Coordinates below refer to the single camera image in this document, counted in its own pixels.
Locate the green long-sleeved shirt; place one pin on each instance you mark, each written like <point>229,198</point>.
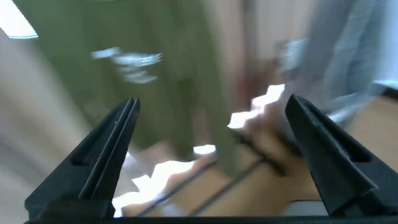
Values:
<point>93,93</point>

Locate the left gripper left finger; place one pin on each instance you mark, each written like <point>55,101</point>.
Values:
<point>93,174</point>

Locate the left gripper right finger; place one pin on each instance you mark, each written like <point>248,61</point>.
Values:
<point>348,174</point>

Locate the black clothes rack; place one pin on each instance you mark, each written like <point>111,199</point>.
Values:
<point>248,146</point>

